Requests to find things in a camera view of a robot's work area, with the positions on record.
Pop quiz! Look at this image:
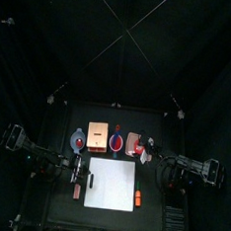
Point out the white cutting board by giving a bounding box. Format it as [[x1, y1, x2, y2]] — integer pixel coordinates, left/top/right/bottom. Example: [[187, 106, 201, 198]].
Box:
[[83, 156, 139, 213]]

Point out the pink rectangular tray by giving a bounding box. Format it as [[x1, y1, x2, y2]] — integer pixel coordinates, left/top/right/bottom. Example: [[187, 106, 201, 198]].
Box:
[[123, 131, 155, 163]]

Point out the pink rectangular block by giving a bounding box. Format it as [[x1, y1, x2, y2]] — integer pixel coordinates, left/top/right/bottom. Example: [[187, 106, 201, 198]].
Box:
[[72, 184, 83, 200]]

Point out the pink cup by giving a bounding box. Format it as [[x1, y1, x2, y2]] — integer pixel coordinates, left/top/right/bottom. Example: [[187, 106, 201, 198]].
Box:
[[108, 133, 124, 154]]

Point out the blue toy utensil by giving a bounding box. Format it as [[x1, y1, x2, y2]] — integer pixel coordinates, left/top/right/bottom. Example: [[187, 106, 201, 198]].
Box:
[[111, 123, 121, 159]]

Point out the red toy in bowl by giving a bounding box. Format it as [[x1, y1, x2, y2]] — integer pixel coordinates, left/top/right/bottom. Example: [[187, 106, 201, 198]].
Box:
[[75, 138, 86, 149]]

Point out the grey-blue bowl with spout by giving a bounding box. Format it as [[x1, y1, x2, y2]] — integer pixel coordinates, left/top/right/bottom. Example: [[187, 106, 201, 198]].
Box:
[[68, 126, 88, 155]]

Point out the light wooden box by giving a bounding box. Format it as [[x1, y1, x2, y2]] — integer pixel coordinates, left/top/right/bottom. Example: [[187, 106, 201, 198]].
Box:
[[86, 120, 110, 154]]

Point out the grey printed label sticker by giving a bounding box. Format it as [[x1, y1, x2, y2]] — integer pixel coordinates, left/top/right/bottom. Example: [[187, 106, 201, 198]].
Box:
[[163, 205, 187, 231]]

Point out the red ring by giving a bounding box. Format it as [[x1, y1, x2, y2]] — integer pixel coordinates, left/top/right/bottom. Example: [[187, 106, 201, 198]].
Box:
[[132, 138, 145, 157]]

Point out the silver frame bracket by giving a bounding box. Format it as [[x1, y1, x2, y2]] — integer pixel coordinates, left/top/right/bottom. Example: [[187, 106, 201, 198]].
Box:
[[176, 108, 187, 120], [0, 16, 16, 28], [45, 94, 56, 105], [7, 212, 23, 231]]

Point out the thin white cord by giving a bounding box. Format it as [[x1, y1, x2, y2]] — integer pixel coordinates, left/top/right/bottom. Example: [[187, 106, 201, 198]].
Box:
[[84, 0, 166, 78], [81, 0, 174, 78]]

